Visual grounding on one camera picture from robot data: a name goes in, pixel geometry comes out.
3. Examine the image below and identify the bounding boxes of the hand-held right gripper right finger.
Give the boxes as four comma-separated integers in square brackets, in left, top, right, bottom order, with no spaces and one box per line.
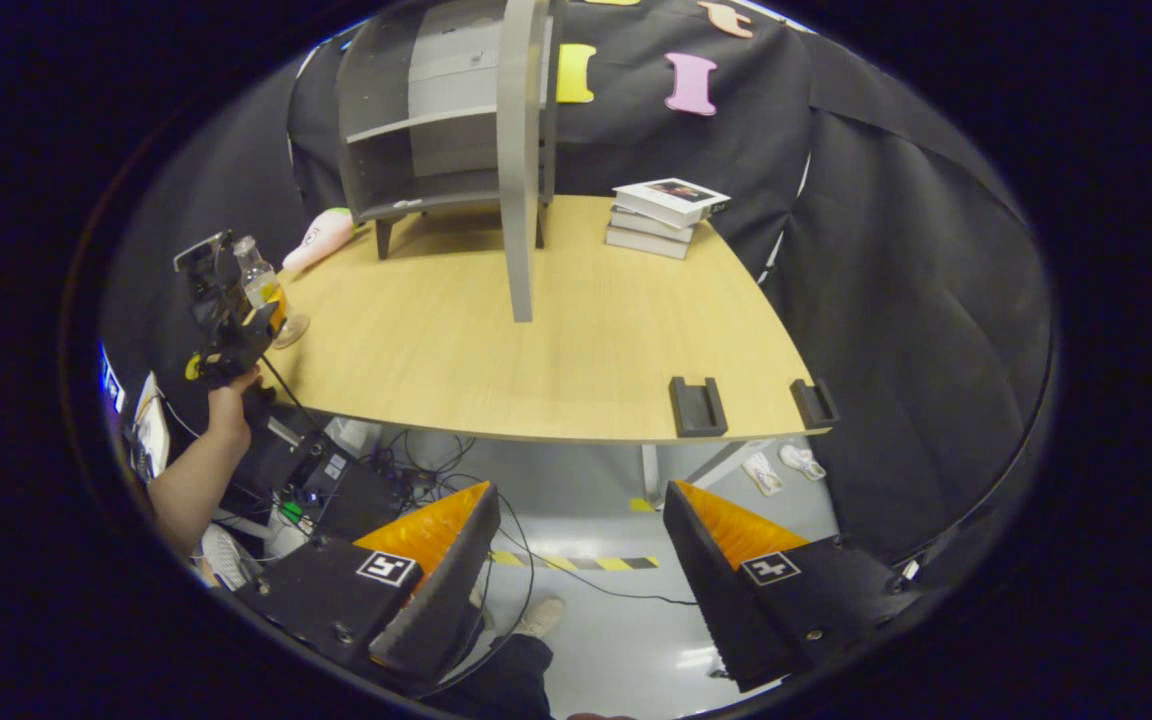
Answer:
[663,480,922,693]

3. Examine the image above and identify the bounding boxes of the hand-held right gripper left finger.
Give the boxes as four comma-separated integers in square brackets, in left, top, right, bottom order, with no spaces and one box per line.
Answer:
[236,482,502,686]

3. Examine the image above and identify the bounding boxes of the clear bottle with yellow label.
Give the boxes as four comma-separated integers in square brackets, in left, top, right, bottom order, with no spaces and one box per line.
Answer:
[233,235,289,336]

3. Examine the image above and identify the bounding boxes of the dark grey cabinet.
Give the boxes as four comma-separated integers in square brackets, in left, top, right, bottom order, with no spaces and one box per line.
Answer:
[336,0,562,261]

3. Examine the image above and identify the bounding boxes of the pink plush toy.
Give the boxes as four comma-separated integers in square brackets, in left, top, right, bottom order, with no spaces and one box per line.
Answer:
[281,208,357,273]

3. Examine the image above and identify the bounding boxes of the person's beige shoe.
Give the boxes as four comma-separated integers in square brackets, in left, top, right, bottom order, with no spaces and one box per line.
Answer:
[514,597,567,639]

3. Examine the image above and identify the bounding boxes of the person's dark trouser leg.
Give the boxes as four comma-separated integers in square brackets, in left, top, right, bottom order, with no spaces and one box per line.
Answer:
[426,635,557,720]

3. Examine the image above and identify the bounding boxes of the black electronics box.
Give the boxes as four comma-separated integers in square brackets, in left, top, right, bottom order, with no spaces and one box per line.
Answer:
[236,400,412,541]

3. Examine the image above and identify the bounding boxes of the white sneaker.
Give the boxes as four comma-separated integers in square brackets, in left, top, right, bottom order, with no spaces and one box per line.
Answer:
[779,444,827,482]
[742,452,785,497]

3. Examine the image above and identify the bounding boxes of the yellow black hazard tape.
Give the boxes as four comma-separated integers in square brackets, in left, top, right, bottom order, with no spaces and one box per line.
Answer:
[491,548,659,572]

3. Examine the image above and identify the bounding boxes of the blue lit screen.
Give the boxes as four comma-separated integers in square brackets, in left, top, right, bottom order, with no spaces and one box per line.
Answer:
[96,340,127,416]

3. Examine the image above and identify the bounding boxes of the black u-shaped gripper holder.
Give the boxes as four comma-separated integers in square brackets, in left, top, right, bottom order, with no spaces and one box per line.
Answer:
[790,378,840,429]
[669,375,730,439]

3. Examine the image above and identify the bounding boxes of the white keyboard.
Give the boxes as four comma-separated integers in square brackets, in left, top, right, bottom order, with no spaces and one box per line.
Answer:
[198,525,257,591]

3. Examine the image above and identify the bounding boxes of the black backdrop cloth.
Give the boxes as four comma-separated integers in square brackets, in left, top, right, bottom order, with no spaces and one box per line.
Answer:
[101,0,1057,561]

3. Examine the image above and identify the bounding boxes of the grey book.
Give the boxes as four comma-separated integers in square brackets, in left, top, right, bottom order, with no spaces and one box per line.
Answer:
[604,226,694,261]
[609,208,697,243]

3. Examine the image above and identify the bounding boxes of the white picture cover book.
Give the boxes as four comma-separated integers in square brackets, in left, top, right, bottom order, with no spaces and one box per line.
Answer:
[612,178,732,229]

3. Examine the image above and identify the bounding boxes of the black cable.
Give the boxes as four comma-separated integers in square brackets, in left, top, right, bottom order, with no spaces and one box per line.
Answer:
[496,495,702,607]

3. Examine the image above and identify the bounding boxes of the grey metal table frame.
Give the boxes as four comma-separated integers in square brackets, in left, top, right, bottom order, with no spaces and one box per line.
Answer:
[636,438,777,506]

